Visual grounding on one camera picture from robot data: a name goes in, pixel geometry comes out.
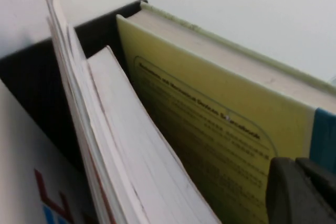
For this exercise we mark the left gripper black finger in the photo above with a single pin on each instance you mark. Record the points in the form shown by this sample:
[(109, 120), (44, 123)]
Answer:
[(294, 195)]

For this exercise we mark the yellow book with blue spine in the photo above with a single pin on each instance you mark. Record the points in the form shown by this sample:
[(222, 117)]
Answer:
[(210, 103)]

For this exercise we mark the white book orange-topped spine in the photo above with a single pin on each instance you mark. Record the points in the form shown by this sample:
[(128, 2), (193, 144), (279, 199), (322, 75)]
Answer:
[(147, 142)]

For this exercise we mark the orange-backed photo cover book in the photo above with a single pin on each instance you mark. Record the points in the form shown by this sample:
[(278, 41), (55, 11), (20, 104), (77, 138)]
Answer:
[(105, 171)]

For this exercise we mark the black plastic book holder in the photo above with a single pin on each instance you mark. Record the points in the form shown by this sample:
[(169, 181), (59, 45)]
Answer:
[(39, 90)]

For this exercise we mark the books in left compartment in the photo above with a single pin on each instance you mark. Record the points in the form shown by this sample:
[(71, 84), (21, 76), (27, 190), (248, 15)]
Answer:
[(23, 155)]

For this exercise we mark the books in compartment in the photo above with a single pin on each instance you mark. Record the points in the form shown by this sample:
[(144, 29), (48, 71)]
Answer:
[(59, 24), (23, 155)]

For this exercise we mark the books in right compartment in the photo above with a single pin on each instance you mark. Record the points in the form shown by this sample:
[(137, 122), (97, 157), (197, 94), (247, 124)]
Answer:
[(59, 24)]

